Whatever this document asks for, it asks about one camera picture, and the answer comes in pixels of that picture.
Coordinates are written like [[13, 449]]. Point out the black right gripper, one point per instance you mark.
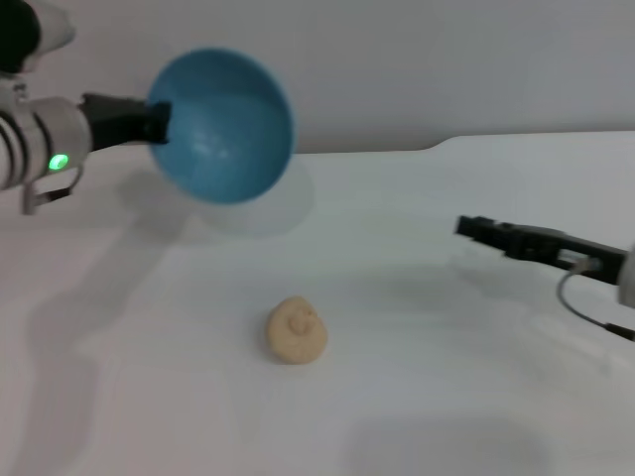
[[560, 250]]

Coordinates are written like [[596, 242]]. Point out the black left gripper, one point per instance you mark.
[[116, 121]]

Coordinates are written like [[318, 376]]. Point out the blue bowl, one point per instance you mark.
[[228, 134]]

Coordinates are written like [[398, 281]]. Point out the beige egg yolk pastry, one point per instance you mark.
[[297, 334]]

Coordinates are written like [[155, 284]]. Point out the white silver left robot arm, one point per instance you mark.
[[35, 144]]

